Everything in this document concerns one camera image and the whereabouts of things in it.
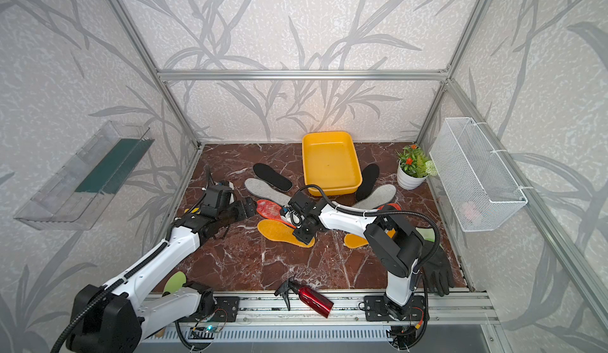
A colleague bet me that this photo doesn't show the red patterned insole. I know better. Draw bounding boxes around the red patterned insole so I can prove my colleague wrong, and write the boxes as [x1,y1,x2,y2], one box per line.
[256,199,295,229]
[378,204,401,211]

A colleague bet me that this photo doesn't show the yellow insole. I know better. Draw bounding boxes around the yellow insole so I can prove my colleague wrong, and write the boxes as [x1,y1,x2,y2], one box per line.
[344,234,369,249]
[257,219,316,248]

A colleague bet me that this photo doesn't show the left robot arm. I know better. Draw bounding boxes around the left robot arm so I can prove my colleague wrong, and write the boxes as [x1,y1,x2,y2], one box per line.
[52,184,257,352]

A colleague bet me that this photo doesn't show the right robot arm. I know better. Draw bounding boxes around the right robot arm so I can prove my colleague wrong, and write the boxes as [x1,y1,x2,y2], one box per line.
[286,191,441,320]

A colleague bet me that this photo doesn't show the yellow plastic storage box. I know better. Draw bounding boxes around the yellow plastic storage box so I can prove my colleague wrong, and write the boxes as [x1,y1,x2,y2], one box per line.
[302,131,363,196]

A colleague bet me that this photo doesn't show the black insole left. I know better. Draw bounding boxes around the black insole left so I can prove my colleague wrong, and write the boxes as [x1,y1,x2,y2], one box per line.
[253,163,293,192]

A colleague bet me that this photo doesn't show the black insole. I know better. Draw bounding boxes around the black insole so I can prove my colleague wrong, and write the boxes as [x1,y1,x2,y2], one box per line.
[253,163,293,192]
[356,163,380,201]

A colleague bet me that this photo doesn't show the grey felt insole left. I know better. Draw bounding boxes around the grey felt insole left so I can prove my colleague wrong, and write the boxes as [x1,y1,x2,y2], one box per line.
[244,178,291,206]

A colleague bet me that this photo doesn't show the grey felt insole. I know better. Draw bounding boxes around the grey felt insole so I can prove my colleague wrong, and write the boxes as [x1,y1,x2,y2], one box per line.
[353,185,397,210]
[244,178,291,206]

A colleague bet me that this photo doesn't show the black insole right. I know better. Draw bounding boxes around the black insole right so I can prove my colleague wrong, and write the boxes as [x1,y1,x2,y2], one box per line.
[356,163,380,201]

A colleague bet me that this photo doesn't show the grey felt insole right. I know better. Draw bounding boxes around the grey felt insole right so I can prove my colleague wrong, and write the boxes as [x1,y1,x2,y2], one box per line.
[353,185,397,210]

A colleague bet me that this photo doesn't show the green insole piece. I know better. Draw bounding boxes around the green insole piece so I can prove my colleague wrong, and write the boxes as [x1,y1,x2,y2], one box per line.
[162,272,187,296]

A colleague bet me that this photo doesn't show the red spray bottle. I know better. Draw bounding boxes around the red spray bottle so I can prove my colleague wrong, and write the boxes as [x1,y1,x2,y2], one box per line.
[274,277,334,318]

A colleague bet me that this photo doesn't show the potted plant white pot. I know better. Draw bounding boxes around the potted plant white pot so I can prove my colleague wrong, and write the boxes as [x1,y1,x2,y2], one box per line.
[397,144,438,190]

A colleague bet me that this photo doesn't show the black green work glove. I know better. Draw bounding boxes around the black green work glove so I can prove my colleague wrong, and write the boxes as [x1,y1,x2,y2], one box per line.
[416,228,455,297]

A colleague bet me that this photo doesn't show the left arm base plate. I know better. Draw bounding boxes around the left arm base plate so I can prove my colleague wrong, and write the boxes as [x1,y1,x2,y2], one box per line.
[181,296,241,324]

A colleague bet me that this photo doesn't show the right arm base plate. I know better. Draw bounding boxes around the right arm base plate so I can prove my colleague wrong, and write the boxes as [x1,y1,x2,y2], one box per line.
[363,295,429,323]

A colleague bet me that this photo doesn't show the clear plastic wall shelf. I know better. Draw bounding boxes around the clear plastic wall shelf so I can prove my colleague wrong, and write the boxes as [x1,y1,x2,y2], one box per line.
[14,121,155,230]

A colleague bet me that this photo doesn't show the white wire mesh basket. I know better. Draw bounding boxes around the white wire mesh basket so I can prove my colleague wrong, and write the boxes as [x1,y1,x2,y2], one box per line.
[430,117,527,232]

